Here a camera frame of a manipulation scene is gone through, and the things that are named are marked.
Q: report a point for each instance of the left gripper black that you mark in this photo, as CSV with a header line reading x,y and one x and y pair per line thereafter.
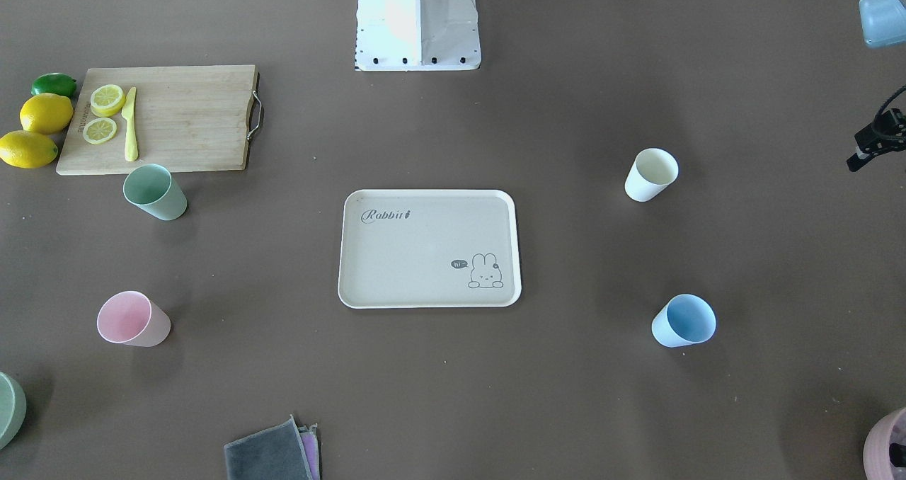
x,y
872,147

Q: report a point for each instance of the cream white cup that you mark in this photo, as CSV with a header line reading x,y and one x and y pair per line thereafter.
x,y
652,171

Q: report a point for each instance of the green cup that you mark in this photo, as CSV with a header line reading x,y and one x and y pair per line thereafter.
x,y
154,190

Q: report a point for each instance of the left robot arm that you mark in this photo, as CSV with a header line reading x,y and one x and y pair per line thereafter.
x,y
883,23

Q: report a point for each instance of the cream rabbit tray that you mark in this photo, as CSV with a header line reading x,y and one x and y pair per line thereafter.
x,y
419,248

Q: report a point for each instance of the blue cup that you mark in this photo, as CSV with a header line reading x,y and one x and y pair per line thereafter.
x,y
686,319

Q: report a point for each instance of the pink bowl with ice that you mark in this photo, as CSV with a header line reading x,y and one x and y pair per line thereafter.
x,y
883,454

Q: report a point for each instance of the purple cloth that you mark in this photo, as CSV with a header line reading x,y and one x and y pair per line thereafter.
x,y
310,443

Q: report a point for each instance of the wooden cutting board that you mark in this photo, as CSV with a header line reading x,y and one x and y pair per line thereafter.
x,y
188,118

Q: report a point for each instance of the grey folded cloth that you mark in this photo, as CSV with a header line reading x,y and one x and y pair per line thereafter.
x,y
273,453

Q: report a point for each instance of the yellow plastic knife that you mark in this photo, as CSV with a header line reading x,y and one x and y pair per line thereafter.
x,y
131,150

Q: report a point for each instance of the lemon slice upper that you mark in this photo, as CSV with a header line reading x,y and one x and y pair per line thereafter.
x,y
107,100

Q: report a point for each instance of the lemon slice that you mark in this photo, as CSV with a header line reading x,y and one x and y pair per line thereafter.
x,y
107,100
99,130

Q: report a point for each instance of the pink cup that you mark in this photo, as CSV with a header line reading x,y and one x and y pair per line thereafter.
x,y
131,318

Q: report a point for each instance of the lemon slice lower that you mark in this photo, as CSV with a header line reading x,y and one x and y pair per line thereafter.
x,y
99,130

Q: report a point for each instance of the green lime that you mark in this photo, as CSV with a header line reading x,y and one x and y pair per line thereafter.
x,y
55,83

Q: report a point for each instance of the whole lemon middle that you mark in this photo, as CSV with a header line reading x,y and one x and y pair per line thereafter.
x,y
46,113

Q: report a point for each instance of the whole lemon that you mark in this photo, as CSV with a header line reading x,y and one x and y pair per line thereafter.
x,y
46,113
27,150

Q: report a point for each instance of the whole lemon outer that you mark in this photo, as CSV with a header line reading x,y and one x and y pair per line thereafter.
x,y
27,150

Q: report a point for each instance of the green bowl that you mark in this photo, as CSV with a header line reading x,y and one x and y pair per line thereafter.
x,y
13,408

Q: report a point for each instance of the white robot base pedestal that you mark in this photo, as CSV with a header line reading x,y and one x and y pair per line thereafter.
x,y
417,35

